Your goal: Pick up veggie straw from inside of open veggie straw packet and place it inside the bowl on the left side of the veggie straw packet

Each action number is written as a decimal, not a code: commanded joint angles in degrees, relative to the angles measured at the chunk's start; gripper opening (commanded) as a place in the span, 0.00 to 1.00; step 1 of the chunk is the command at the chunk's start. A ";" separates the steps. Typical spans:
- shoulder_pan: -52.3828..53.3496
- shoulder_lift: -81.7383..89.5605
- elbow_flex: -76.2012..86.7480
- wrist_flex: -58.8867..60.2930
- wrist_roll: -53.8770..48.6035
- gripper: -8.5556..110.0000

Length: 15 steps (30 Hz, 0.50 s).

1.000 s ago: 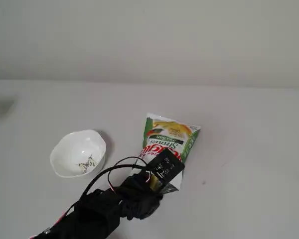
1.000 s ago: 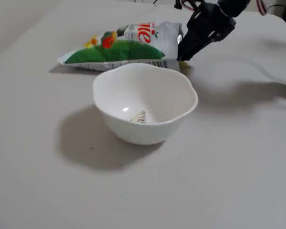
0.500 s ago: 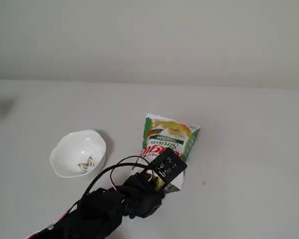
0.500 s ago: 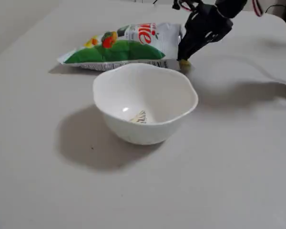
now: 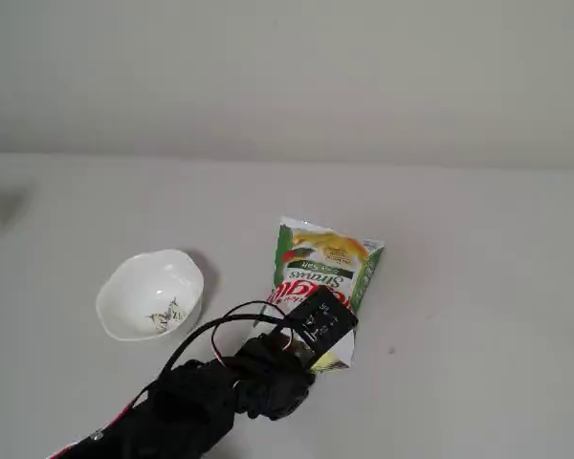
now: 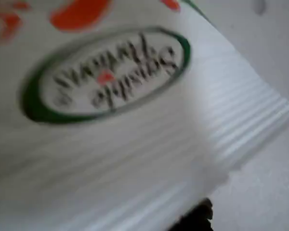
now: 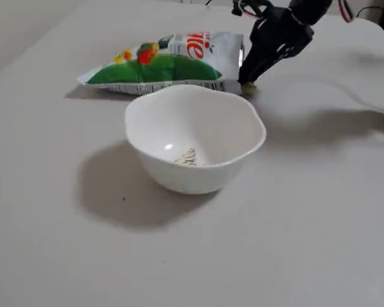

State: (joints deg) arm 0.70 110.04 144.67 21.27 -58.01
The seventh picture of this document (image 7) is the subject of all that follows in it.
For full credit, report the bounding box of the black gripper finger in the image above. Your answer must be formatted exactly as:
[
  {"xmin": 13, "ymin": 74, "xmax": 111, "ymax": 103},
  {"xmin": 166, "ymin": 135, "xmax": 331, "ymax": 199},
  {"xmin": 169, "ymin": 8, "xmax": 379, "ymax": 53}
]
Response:
[
  {"xmin": 238, "ymin": 41, "xmax": 276, "ymax": 85},
  {"xmin": 249, "ymin": 44, "xmax": 300, "ymax": 84}
]

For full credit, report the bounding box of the white ceramic bowl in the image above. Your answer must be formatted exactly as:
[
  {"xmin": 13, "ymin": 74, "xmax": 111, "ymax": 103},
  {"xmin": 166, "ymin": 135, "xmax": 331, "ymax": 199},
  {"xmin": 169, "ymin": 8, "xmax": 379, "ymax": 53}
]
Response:
[{"xmin": 124, "ymin": 84, "xmax": 268, "ymax": 196}]

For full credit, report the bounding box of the red white striped cable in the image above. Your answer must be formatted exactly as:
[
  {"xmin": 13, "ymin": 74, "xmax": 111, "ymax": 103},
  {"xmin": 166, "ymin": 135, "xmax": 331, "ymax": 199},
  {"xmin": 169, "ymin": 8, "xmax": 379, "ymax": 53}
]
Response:
[{"xmin": 337, "ymin": 0, "xmax": 355, "ymax": 24}]

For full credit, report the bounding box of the veggie straws snack packet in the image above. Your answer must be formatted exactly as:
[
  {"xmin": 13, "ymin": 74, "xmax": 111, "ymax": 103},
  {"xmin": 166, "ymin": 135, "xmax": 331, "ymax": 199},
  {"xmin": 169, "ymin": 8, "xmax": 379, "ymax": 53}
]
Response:
[{"xmin": 77, "ymin": 30, "xmax": 246, "ymax": 97}]

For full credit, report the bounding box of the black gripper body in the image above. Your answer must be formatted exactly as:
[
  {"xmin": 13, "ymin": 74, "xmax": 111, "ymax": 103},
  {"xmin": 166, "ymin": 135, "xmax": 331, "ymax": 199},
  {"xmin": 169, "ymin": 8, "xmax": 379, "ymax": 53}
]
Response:
[{"xmin": 249, "ymin": 6, "xmax": 316, "ymax": 54}]

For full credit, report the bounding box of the red servo wire bundle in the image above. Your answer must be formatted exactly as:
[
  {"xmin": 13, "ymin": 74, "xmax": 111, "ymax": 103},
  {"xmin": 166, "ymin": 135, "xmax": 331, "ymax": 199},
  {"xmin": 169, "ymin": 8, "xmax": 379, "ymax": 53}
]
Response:
[{"xmin": 231, "ymin": 0, "xmax": 265, "ymax": 17}]

